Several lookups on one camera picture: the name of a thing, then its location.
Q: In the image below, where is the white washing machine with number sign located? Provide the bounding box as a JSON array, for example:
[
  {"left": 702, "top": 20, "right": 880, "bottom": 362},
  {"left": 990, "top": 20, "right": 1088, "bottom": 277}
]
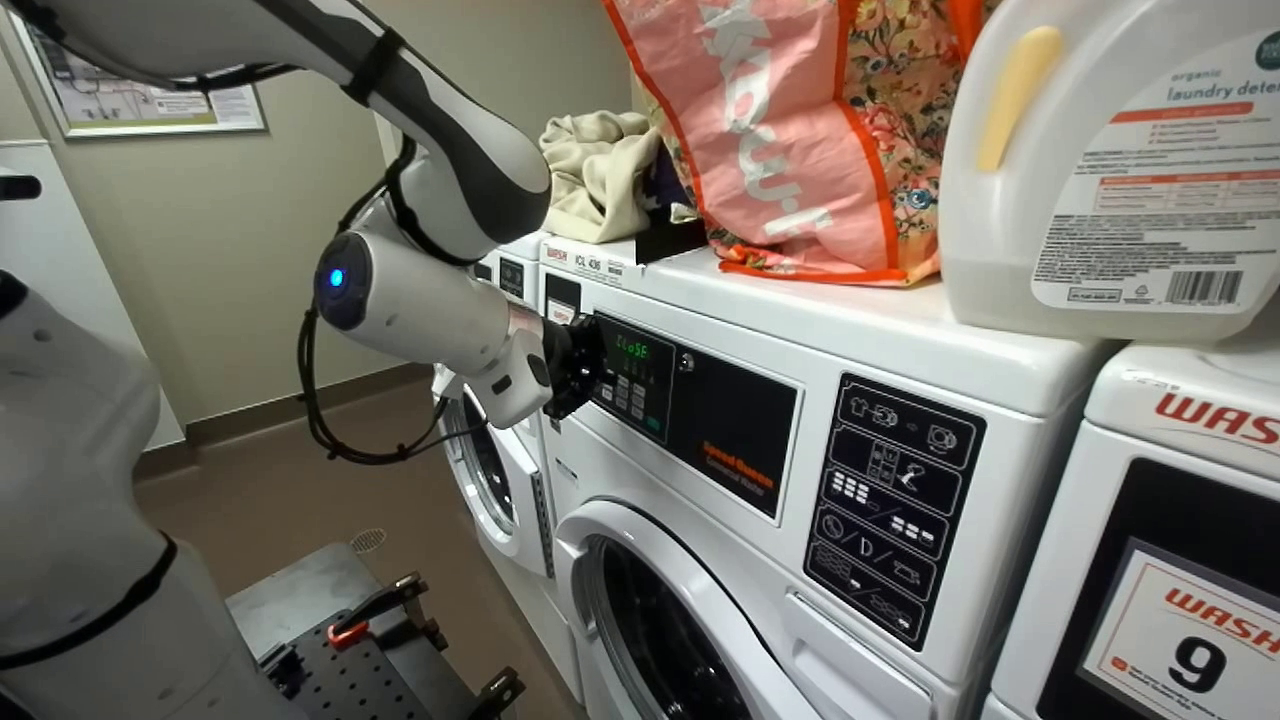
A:
[{"left": 981, "top": 337, "right": 1280, "bottom": 720}]

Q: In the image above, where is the white appliance with black handle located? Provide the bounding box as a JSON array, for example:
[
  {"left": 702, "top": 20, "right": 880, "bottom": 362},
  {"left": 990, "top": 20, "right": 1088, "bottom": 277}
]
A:
[{"left": 0, "top": 136, "right": 192, "bottom": 455}]

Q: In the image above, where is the white number nine sign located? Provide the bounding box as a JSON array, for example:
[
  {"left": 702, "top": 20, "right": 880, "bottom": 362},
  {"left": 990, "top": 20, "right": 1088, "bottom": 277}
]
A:
[{"left": 1075, "top": 537, "right": 1280, "bottom": 720}]

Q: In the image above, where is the pink floral tote bag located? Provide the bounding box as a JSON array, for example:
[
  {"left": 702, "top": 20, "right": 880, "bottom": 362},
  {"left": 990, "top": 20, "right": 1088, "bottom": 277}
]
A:
[{"left": 601, "top": 0, "right": 990, "bottom": 293}]

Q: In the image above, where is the white laundry detergent jug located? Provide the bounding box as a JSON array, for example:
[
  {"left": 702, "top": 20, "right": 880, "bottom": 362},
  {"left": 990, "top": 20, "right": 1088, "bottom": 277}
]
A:
[{"left": 937, "top": 0, "right": 1280, "bottom": 349}]

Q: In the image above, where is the black cloth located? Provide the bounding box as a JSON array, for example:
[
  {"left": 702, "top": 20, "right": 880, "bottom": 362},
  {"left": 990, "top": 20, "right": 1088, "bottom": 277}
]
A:
[{"left": 631, "top": 134, "right": 712, "bottom": 267}]

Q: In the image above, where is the white button pad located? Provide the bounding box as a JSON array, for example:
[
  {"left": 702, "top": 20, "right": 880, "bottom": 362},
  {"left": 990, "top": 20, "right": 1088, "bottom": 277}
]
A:
[{"left": 597, "top": 363, "right": 661, "bottom": 440}]

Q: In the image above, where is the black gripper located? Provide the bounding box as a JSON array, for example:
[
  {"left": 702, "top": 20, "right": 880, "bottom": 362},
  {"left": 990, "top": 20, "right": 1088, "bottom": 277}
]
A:
[{"left": 540, "top": 313, "right": 608, "bottom": 423}]

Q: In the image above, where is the beige crumpled cloth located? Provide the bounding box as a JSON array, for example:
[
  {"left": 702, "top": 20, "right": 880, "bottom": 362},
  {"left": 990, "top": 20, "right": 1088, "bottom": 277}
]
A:
[{"left": 535, "top": 108, "right": 667, "bottom": 250}]

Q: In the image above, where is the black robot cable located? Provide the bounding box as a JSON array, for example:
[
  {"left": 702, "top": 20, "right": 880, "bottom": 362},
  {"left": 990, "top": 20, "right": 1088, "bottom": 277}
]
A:
[{"left": 293, "top": 295, "right": 457, "bottom": 469}]

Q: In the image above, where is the black clamp with orange handle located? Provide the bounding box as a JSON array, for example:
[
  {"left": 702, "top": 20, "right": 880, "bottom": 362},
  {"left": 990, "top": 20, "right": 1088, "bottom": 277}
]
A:
[{"left": 316, "top": 573, "right": 431, "bottom": 660}]

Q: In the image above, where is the white detergent drawer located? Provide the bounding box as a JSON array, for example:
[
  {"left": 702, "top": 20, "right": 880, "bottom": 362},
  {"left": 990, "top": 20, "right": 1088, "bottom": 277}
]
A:
[{"left": 776, "top": 591, "right": 969, "bottom": 720}]

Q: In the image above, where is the white washing machine with button pad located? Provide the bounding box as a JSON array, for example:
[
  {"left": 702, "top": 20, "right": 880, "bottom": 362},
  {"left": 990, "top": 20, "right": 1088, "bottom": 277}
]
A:
[{"left": 532, "top": 237, "right": 1116, "bottom": 720}]

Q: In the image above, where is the black washer control panel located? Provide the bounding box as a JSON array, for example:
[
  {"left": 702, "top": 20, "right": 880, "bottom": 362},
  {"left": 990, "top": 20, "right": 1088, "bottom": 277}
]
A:
[{"left": 584, "top": 308, "right": 803, "bottom": 524}]

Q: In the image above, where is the framed wall poster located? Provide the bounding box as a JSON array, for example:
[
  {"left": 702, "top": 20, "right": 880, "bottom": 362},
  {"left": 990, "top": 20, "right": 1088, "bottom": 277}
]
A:
[{"left": 16, "top": 18, "right": 270, "bottom": 145}]

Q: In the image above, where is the round glass washer door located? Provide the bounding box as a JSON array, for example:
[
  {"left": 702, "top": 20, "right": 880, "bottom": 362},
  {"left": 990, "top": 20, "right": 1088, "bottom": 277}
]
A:
[
  {"left": 553, "top": 495, "right": 818, "bottom": 720},
  {"left": 436, "top": 372, "right": 558, "bottom": 580}
]

